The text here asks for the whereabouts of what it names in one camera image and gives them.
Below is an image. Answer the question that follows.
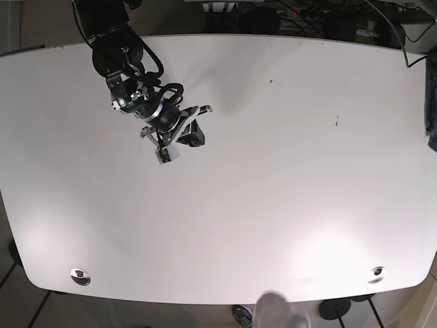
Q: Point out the dark blue T-shirt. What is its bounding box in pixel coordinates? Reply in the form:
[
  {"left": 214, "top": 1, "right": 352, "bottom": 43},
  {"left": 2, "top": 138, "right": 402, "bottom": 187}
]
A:
[{"left": 425, "top": 57, "right": 437, "bottom": 152}]

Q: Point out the blue shoe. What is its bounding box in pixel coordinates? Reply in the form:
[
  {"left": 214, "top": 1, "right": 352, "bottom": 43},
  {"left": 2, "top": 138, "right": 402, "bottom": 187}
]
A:
[{"left": 231, "top": 305, "right": 253, "bottom": 328}]

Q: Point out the silver table grommet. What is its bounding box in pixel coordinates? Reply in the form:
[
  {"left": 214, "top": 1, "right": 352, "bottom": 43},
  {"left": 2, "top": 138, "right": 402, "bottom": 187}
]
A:
[
  {"left": 367, "top": 266, "right": 386, "bottom": 284},
  {"left": 70, "top": 268, "right": 91, "bottom": 286}
]

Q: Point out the left silver table grommet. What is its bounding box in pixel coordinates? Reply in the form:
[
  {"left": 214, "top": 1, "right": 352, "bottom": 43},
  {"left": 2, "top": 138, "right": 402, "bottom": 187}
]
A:
[{"left": 70, "top": 268, "right": 91, "bottom": 286}]

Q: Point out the person's grey trouser leg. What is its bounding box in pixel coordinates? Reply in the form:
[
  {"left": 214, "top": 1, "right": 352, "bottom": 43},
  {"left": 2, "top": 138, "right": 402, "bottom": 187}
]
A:
[{"left": 252, "top": 291, "right": 311, "bottom": 328}]

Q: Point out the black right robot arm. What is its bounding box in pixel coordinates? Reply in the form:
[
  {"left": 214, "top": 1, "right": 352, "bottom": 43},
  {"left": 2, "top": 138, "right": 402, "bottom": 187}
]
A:
[{"left": 72, "top": 1, "right": 212, "bottom": 164}]

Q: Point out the black round stand base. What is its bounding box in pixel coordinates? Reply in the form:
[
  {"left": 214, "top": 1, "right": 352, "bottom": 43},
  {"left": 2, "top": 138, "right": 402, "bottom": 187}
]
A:
[{"left": 318, "top": 298, "right": 351, "bottom": 320}]

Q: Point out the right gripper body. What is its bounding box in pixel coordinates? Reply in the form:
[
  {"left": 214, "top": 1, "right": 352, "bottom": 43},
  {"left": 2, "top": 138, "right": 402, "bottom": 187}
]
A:
[{"left": 106, "top": 70, "right": 212, "bottom": 148}]

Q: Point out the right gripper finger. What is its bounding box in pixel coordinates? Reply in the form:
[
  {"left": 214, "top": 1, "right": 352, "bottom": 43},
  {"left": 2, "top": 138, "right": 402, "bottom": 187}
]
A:
[
  {"left": 179, "top": 120, "right": 205, "bottom": 148},
  {"left": 155, "top": 143, "right": 180, "bottom": 165}
]

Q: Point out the right silver table grommet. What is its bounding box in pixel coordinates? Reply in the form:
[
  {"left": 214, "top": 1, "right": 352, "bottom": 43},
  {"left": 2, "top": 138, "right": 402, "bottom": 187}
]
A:
[{"left": 367, "top": 266, "right": 386, "bottom": 284}]

